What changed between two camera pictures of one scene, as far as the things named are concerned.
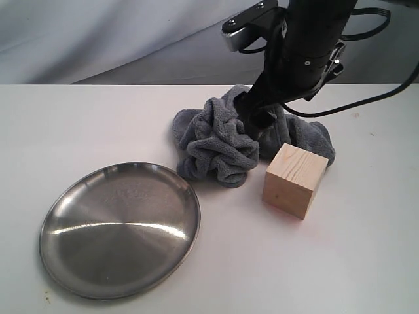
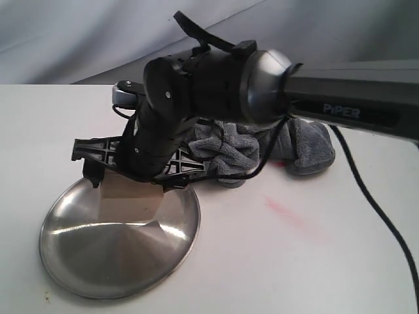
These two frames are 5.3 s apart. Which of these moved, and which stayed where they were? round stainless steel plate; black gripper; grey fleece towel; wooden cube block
Moved: wooden cube block; black gripper
Stayed: round stainless steel plate; grey fleece towel
